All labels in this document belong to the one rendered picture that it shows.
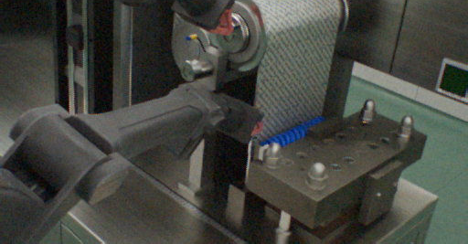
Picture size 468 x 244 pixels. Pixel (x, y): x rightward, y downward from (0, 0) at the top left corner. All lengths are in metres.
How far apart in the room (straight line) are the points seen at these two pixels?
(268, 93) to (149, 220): 0.33
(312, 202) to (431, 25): 0.44
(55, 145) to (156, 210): 0.63
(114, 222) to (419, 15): 0.73
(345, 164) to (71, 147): 0.69
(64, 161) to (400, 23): 0.87
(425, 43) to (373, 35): 0.12
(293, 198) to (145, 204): 0.31
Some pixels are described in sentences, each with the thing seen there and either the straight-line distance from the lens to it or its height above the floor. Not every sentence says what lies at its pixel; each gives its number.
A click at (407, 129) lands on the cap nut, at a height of 1.05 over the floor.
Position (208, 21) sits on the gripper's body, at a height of 1.31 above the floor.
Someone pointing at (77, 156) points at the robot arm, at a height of 1.31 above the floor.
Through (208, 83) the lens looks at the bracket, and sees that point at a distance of 1.16.
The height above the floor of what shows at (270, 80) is 1.16.
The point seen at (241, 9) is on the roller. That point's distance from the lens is 1.10.
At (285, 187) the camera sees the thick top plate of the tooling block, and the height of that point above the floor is 1.02.
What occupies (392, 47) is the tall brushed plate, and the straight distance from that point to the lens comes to 1.32.
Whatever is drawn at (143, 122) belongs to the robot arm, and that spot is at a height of 1.27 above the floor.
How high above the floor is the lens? 1.62
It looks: 27 degrees down
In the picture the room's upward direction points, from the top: 6 degrees clockwise
